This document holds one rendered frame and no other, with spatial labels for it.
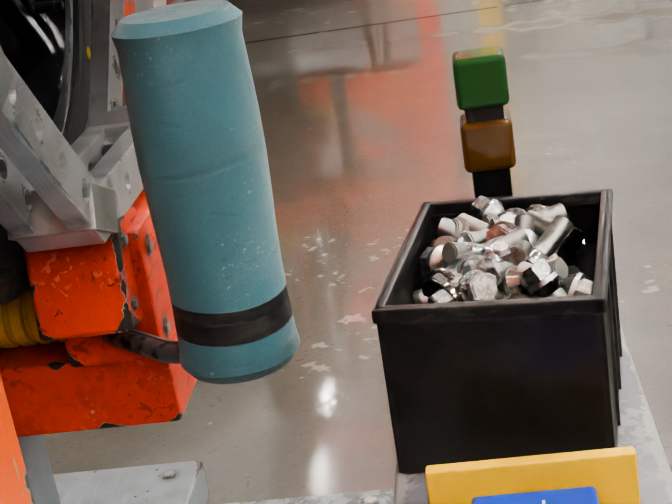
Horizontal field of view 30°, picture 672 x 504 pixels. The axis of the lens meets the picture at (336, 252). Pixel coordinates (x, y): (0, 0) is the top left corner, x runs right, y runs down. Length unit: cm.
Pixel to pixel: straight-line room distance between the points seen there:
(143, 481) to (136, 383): 31
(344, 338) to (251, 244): 127
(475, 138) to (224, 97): 22
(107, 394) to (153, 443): 86
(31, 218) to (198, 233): 13
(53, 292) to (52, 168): 16
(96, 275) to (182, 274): 11
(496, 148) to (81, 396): 39
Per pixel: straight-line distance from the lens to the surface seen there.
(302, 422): 188
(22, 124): 80
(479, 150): 97
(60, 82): 116
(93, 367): 104
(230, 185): 85
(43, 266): 98
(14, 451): 56
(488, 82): 96
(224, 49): 84
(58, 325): 98
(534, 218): 85
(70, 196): 87
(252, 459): 181
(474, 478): 73
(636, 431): 84
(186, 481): 132
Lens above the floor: 86
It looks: 20 degrees down
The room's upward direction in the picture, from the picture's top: 9 degrees counter-clockwise
